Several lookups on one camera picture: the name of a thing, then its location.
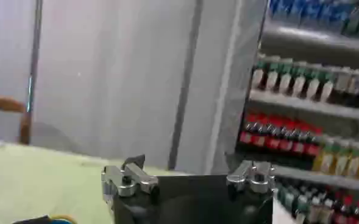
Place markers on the shelf rack with bottled drinks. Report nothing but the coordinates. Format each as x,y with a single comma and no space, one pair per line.
311,106

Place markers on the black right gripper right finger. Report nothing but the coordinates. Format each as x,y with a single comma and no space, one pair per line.
252,178

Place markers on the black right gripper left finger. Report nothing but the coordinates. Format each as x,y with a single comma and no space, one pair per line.
130,178

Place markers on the pale green cloth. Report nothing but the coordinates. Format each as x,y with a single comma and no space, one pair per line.
45,182

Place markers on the dark vertical wall strip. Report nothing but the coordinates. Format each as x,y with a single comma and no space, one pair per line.
186,82

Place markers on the thin dark vertical pole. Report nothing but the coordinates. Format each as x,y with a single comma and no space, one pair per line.
34,61

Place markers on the brown wooden chair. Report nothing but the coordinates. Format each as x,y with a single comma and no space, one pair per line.
13,112

